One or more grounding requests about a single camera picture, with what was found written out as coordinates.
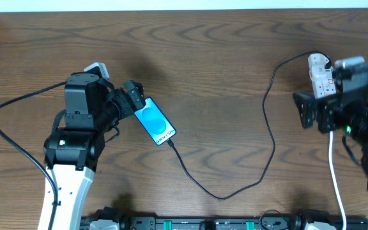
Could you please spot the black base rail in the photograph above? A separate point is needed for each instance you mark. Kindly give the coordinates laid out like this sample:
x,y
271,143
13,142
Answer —
x,y
112,218

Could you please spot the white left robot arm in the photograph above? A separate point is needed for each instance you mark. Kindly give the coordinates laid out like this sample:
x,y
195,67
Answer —
x,y
93,107

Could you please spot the blue smartphone lit screen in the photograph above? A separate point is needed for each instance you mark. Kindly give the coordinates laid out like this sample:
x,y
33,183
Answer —
x,y
158,127

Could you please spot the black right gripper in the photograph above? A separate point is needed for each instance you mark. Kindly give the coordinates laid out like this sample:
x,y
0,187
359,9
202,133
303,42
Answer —
x,y
322,112

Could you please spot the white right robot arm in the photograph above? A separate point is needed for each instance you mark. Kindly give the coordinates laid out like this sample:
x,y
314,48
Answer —
x,y
358,134

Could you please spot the white power strip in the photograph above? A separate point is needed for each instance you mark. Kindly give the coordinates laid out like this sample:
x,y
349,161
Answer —
x,y
326,87

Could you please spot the white USB charger adapter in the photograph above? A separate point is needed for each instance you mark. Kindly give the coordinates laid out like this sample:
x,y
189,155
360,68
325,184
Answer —
x,y
319,72

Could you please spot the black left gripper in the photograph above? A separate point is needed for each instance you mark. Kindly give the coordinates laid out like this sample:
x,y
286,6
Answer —
x,y
125,98

